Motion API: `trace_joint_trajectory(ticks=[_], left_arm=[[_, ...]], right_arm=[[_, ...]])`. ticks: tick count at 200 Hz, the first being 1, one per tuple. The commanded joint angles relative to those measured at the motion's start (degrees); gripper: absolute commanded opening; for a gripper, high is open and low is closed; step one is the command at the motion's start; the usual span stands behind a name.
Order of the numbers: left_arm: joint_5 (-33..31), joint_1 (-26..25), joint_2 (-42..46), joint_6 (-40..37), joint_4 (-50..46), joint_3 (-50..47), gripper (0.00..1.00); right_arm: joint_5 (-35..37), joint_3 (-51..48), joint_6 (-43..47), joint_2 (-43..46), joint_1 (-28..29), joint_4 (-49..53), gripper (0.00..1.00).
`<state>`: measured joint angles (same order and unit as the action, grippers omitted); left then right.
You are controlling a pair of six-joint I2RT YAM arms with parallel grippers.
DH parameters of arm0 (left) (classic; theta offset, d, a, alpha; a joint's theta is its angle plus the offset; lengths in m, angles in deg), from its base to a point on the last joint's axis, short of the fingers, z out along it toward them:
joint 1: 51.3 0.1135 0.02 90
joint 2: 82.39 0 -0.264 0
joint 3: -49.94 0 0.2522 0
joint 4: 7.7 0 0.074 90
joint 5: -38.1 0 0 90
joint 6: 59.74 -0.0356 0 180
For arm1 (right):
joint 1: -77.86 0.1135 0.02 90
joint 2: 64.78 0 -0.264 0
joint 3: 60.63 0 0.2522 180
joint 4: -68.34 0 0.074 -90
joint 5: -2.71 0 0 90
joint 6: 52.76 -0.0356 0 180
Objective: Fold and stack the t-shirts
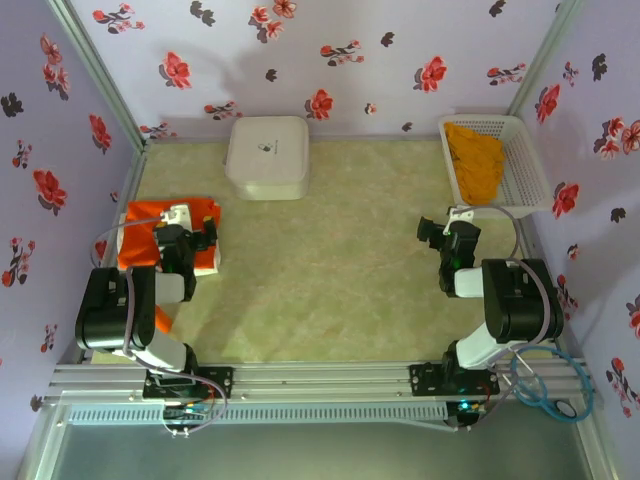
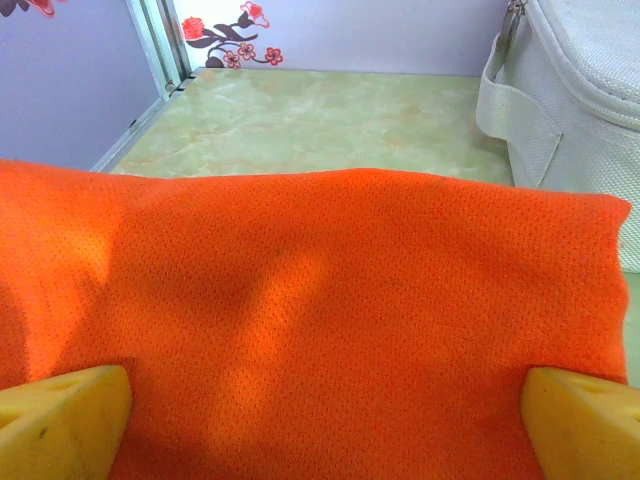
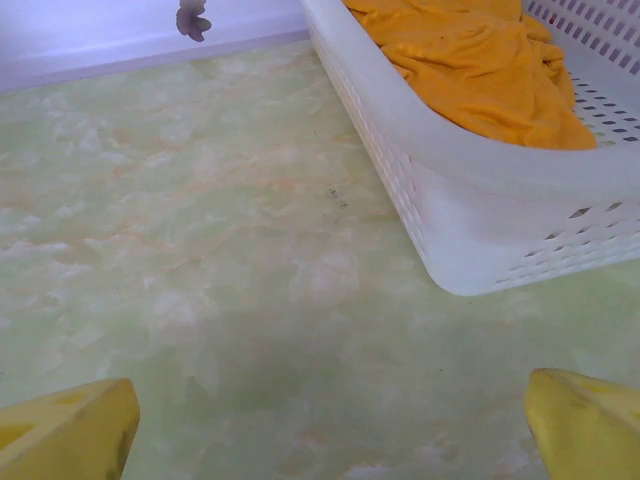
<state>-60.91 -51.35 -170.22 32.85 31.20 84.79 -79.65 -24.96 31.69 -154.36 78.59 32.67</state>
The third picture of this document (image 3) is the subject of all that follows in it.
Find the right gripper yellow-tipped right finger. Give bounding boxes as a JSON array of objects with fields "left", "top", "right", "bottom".
[{"left": 524, "top": 368, "right": 640, "bottom": 480}]

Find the yellow t-shirt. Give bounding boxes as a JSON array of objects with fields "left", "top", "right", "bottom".
[{"left": 344, "top": 0, "right": 598, "bottom": 151}]

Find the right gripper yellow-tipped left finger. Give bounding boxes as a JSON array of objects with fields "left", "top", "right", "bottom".
[{"left": 0, "top": 378, "right": 141, "bottom": 480}]

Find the white perforated plastic basket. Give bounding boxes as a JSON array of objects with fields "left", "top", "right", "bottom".
[{"left": 299, "top": 0, "right": 640, "bottom": 297}]

